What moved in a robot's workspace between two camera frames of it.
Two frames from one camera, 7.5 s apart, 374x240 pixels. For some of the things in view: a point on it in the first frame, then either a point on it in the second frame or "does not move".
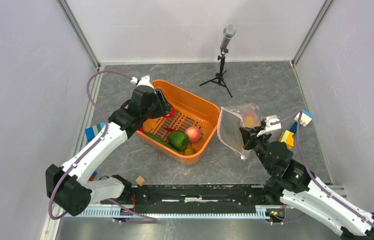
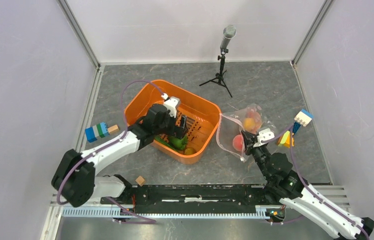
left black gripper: x=165 y=106 to x=178 y=132
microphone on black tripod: x=229 y=31 does not move
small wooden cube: x=140 y=180 does not move
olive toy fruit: x=189 y=151 does not move
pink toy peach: x=193 y=133 to x=238 y=143
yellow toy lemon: x=249 y=121 does not move
